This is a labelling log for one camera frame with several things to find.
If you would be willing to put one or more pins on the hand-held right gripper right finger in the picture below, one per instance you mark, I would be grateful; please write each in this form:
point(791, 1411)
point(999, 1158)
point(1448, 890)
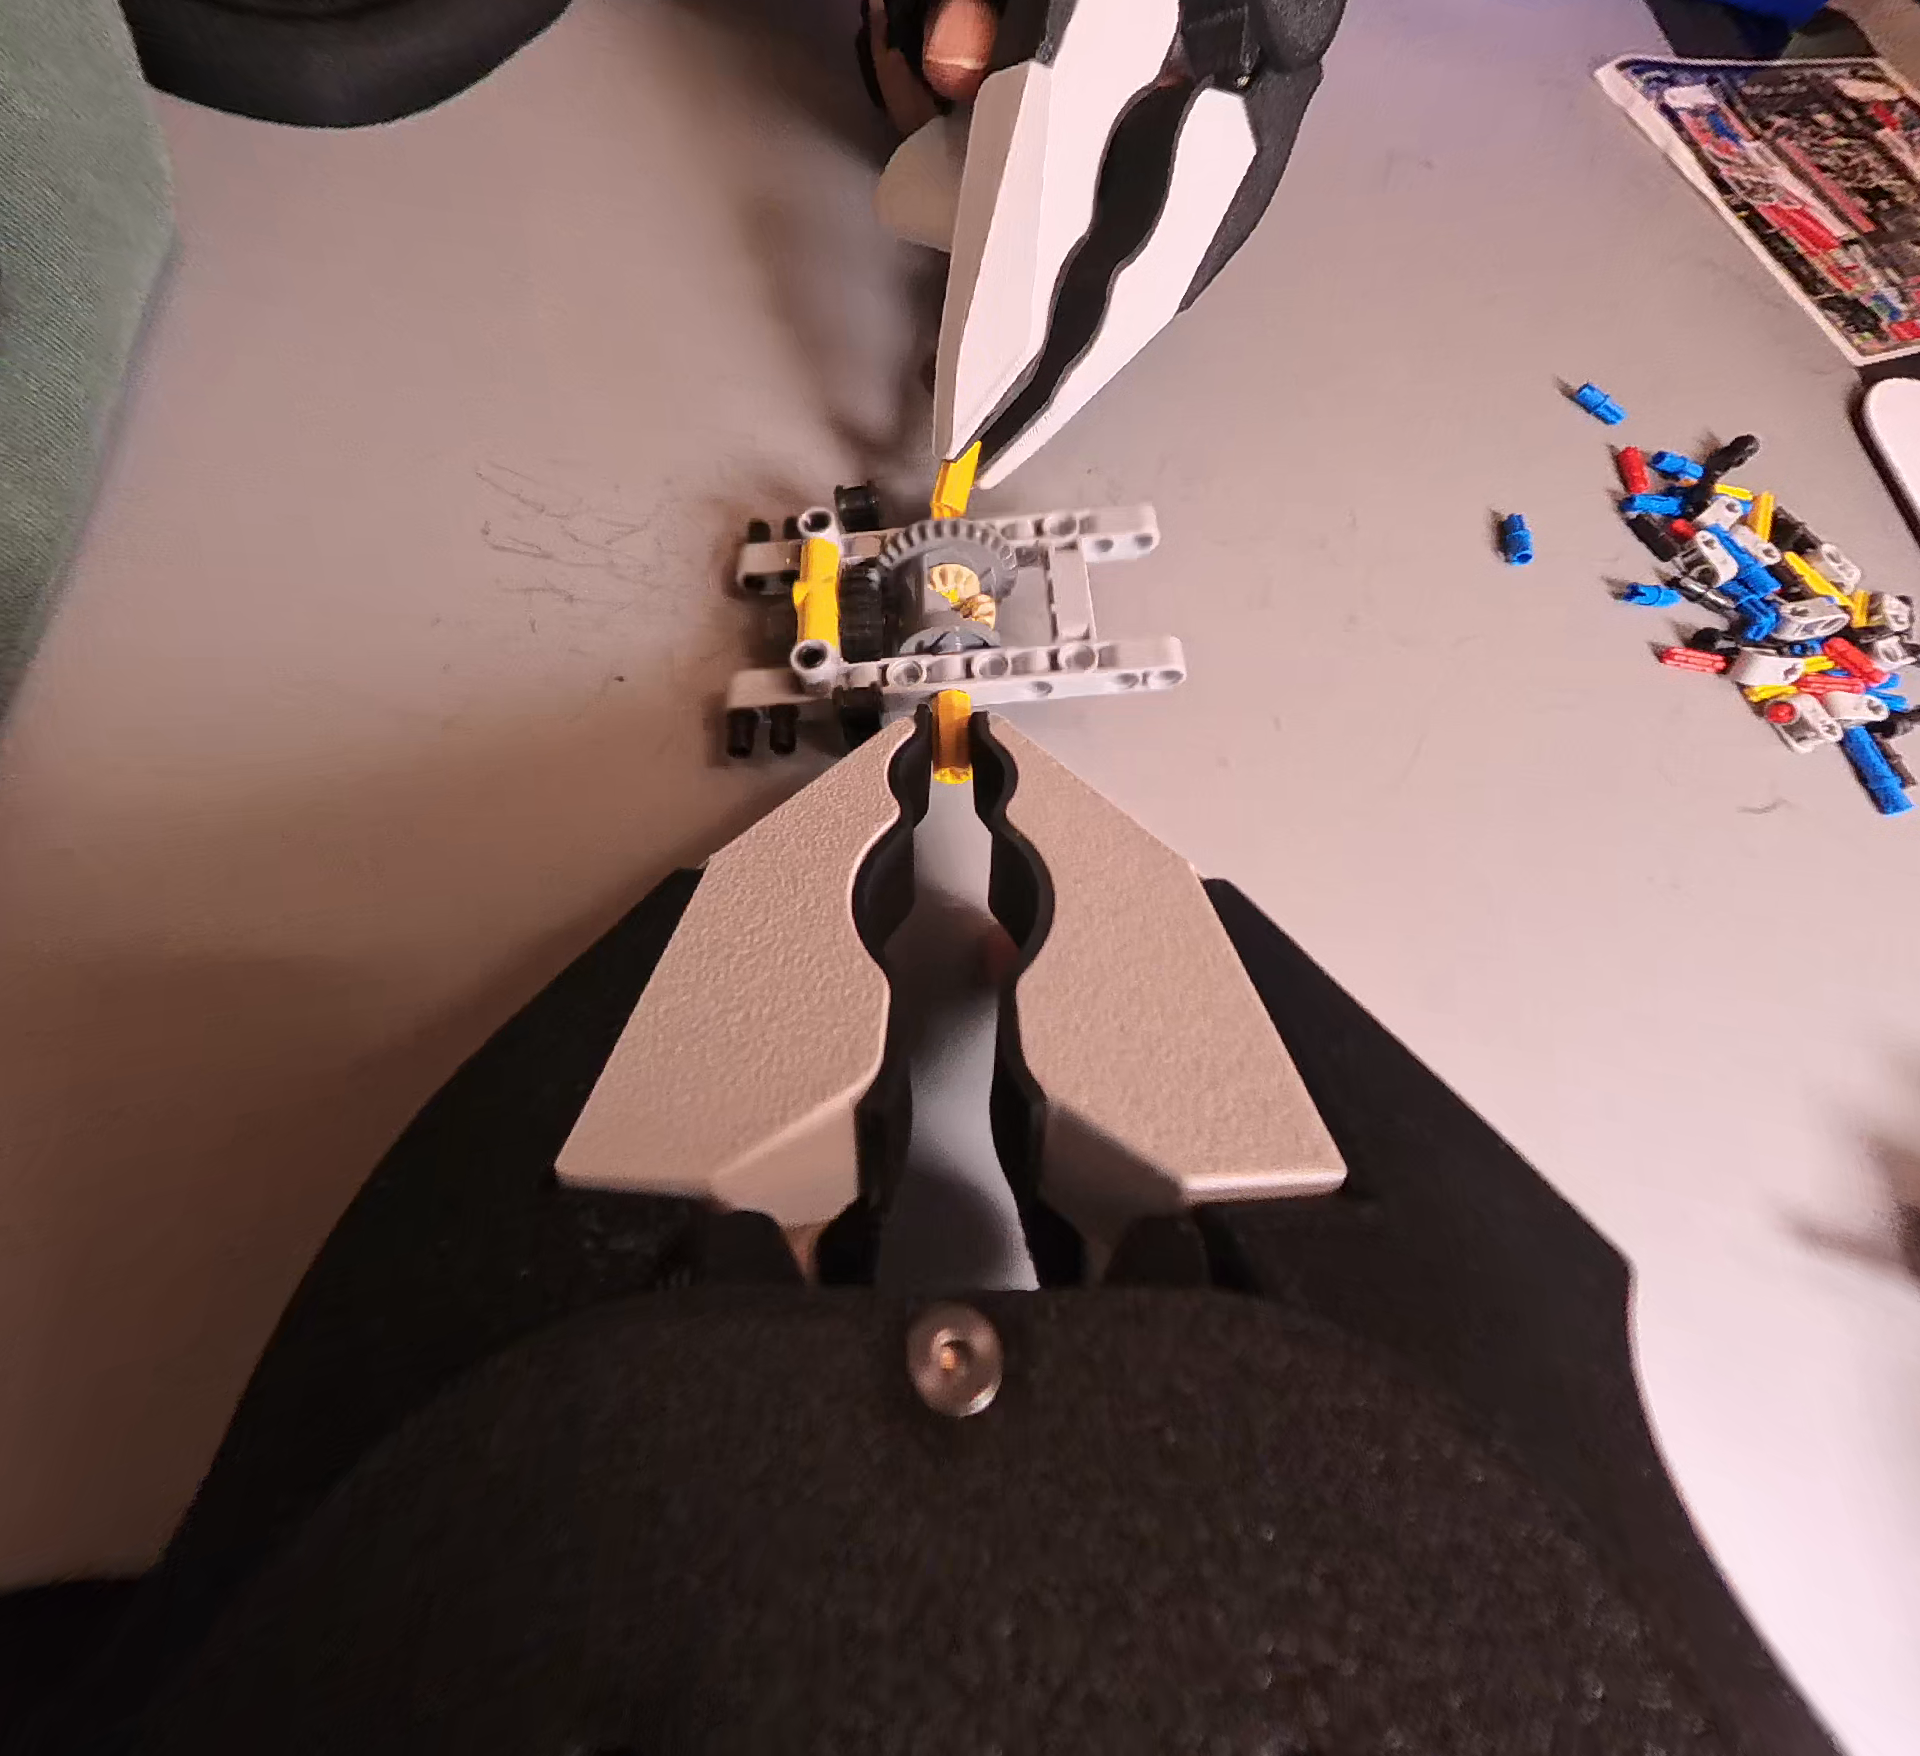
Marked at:
point(1183, 1037)

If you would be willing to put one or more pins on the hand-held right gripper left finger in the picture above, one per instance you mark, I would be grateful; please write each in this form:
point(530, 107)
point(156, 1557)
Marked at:
point(722, 1022)

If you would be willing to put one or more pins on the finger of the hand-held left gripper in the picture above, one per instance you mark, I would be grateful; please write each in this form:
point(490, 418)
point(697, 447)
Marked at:
point(1183, 208)
point(1064, 134)

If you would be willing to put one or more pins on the yellow lego connector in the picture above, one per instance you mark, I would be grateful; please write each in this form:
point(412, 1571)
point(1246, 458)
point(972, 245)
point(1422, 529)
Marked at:
point(948, 742)
point(957, 480)

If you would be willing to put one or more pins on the grey lego frame assembly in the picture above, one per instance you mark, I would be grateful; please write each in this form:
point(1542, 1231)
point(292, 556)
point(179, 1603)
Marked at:
point(1081, 666)

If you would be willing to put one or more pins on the blue lego pin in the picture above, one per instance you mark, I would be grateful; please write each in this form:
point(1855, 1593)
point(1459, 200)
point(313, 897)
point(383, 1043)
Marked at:
point(1600, 403)
point(1513, 533)

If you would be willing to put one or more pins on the lego instruction booklet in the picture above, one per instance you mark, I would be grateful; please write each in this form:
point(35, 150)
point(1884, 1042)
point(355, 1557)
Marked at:
point(1800, 196)

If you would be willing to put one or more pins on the pile of mixed lego pieces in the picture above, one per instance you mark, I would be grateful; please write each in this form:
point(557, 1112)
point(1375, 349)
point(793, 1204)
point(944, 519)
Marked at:
point(1782, 615)

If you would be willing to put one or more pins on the person's green sweatshirt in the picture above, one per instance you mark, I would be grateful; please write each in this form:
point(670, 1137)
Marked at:
point(61, 208)

